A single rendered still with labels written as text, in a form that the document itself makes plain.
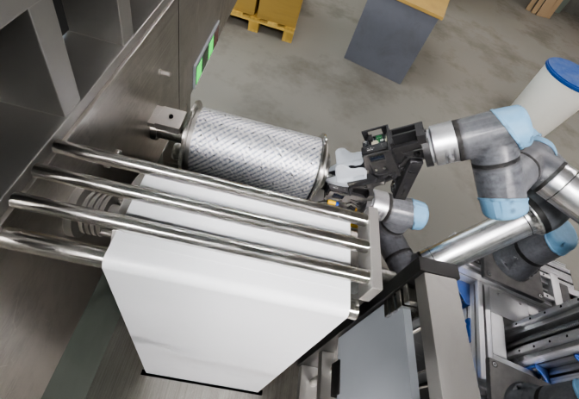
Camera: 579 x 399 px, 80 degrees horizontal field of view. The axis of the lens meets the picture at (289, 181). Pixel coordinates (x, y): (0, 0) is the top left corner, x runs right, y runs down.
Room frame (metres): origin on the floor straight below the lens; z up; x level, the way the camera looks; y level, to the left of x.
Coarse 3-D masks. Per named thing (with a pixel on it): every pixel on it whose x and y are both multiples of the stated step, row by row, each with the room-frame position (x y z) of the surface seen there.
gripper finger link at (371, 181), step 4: (368, 176) 0.49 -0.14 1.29; (372, 176) 0.49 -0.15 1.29; (360, 180) 0.48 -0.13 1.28; (364, 180) 0.48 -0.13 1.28; (368, 180) 0.48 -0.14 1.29; (372, 180) 0.48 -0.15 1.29; (376, 180) 0.48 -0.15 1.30; (380, 180) 0.48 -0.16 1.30; (384, 180) 0.48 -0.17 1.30; (348, 184) 0.47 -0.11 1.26; (352, 184) 0.48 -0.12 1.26; (356, 184) 0.48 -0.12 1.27; (360, 184) 0.47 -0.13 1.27; (364, 184) 0.47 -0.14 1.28; (368, 184) 0.47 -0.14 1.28; (372, 184) 0.47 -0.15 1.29; (376, 184) 0.47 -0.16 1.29; (380, 184) 0.48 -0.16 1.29; (352, 188) 0.47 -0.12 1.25; (356, 188) 0.47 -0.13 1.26; (360, 188) 0.47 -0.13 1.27; (364, 188) 0.47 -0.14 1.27; (368, 188) 0.47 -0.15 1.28
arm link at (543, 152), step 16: (544, 144) 0.62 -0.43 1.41; (544, 160) 0.58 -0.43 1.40; (560, 160) 0.59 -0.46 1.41; (544, 176) 0.56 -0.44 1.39; (560, 176) 0.56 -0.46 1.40; (576, 176) 0.56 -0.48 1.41; (544, 192) 0.55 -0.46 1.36; (560, 192) 0.53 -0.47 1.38; (576, 192) 0.53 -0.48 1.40; (560, 208) 0.53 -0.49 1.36; (576, 208) 0.51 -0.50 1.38
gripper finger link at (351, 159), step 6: (336, 150) 0.52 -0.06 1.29; (342, 150) 0.53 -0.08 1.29; (336, 156) 0.52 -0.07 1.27; (342, 156) 0.53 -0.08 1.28; (348, 156) 0.53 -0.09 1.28; (354, 156) 0.53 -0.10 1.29; (360, 156) 0.53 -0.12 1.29; (336, 162) 0.52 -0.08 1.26; (342, 162) 0.53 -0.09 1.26; (348, 162) 0.53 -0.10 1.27; (354, 162) 0.53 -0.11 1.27; (360, 162) 0.53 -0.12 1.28; (330, 168) 0.52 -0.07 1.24
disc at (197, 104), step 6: (198, 102) 0.48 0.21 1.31; (192, 108) 0.45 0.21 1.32; (198, 108) 0.48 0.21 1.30; (192, 114) 0.44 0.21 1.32; (186, 120) 0.42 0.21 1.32; (186, 126) 0.41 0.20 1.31; (186, 132) 0.41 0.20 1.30; (186, 138) 0.41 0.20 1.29; (180, 144) 0.39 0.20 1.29; (180, 150) 0.38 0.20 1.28; (180, 156) 0.38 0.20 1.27; (180, 162) 0.38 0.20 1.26; (180, 168) 0.38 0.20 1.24; (186, 168) 0.41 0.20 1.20
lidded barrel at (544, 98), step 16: (560, 64) 3.39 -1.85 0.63; (576, 64) 3.54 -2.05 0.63; (544, 80) 3.22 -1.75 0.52; (560, 80) 3.12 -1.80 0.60; (576, 80) 3.18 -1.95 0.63; (528, 96) 3.23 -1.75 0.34; (544, 96) 3.14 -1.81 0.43; (560, 96) 3.08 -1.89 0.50; (576, 96) 3.06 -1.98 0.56; (528, 112) 3.14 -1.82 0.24; (544, 112) 3.09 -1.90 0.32; (560, 112) 3.08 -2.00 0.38; (544, 128) 3.09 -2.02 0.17
